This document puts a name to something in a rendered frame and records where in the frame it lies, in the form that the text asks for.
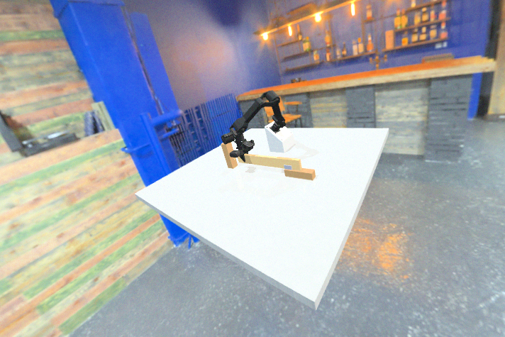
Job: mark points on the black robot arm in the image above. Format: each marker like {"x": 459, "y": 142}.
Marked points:
{"x": 241, "y": 124}

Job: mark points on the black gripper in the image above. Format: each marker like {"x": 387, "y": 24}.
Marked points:
{"x": 240, "y": 152}

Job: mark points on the long light-wood rail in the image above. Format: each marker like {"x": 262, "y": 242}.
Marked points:
{"x": 271, "y": 161}

